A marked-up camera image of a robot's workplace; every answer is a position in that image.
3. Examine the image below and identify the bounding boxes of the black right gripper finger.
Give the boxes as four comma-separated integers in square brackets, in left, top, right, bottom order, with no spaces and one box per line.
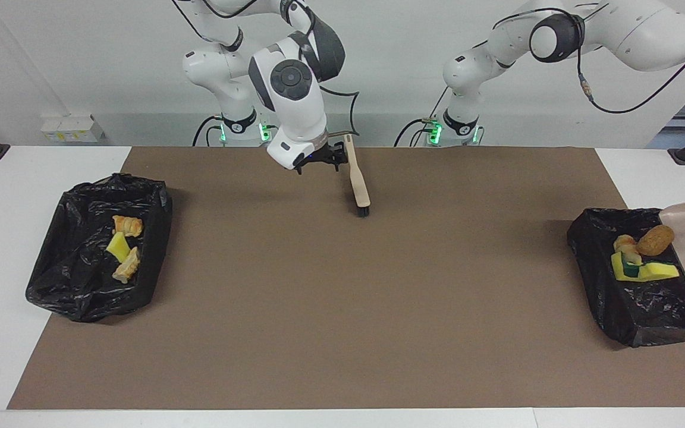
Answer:
[329,141,349,173]

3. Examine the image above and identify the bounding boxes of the beige hand brush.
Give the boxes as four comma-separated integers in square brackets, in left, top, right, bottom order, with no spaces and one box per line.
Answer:
[342,134,372,218]

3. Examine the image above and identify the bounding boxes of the striped croissant piece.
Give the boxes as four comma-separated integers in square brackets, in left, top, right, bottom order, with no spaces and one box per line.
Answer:
[112,215,143,238]

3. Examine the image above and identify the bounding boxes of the yellow sponge piece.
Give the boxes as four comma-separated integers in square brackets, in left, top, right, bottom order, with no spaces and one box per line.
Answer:
[637,262,681,282]
[106,232,131,263]
[610,251,640,280]

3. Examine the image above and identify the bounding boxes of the puff pastry piece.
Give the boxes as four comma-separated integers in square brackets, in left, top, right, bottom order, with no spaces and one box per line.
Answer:
[112,246,141,284]

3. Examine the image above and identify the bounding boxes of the pale bread piece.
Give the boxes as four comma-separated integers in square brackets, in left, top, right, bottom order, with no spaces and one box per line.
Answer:
[613,234,643,266]

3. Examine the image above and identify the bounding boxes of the golden oval bread roll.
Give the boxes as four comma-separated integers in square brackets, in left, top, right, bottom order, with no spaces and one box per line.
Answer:
[636,225,675,257]

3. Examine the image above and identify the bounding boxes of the black bag-lined bin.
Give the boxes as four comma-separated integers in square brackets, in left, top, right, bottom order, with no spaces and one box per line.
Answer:
[26,172,174,323]
[567,207,685,348]

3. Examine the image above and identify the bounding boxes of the brown table mat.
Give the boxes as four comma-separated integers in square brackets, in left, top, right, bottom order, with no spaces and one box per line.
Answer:
[7,147,685,411]

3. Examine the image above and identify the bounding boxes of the white socket boxes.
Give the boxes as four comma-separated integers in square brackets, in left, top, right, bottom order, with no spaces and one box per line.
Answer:
[41,115,105,143]

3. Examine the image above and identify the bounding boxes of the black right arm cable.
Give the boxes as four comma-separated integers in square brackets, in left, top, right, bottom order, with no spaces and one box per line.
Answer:
[170,0,362,139]

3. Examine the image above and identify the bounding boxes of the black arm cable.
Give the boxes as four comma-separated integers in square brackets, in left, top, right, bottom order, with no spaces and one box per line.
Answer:
[488,6,685,115]
[170,0,362,139]

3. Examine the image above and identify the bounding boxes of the black base cable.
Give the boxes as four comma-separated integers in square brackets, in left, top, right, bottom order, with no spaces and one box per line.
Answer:
[394,89,453,147]
[192,115,224,147]

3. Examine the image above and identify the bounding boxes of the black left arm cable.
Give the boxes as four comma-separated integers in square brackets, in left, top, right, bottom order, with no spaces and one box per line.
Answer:
[488,6,685,115]

